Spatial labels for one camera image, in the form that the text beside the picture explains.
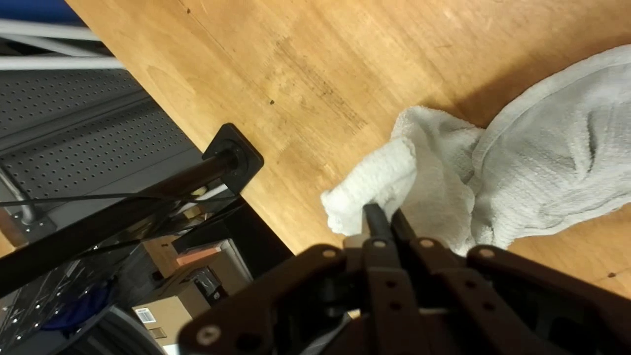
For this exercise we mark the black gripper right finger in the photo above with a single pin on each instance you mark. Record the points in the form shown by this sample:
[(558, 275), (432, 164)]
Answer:
[(524, 302)]

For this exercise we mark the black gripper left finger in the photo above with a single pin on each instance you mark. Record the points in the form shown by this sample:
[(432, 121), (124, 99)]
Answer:
[(296, 296)]

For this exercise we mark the white terry towel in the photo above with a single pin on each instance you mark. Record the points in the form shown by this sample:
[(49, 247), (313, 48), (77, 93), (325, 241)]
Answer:
[(544, 158)]

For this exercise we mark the grey perforated metal cabinet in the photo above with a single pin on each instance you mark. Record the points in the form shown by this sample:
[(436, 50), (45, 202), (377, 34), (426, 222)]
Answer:
[(79, 131)]

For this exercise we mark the black camera stand pole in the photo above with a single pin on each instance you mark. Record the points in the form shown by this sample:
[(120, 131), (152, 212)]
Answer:
[(130, 218)]

